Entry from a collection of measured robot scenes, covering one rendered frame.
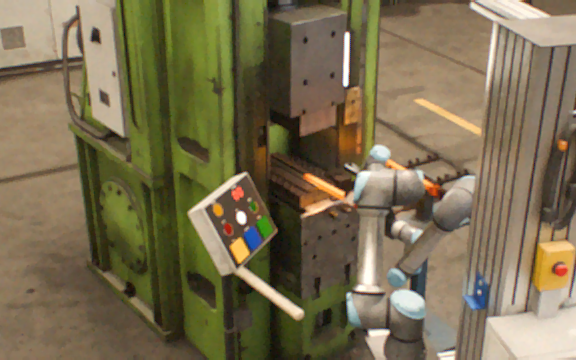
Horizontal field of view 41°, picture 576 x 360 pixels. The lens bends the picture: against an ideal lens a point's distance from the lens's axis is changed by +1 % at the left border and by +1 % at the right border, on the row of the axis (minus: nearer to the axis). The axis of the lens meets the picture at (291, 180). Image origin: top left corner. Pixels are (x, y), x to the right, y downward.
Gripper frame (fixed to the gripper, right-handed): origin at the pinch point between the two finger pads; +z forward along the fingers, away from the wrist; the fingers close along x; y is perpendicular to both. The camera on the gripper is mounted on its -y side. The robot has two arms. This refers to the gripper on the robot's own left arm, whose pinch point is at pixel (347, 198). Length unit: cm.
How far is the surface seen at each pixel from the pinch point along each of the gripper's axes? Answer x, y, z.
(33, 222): -58, -164, 206
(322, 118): -0.1, -31.3, -19.3
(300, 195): -11.7, -15.0, 10.8
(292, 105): -16.8, -36.1, -28.0
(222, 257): -70, 5, -3
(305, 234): -14.0, -1.4, 21.9
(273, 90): -17, -48, -25
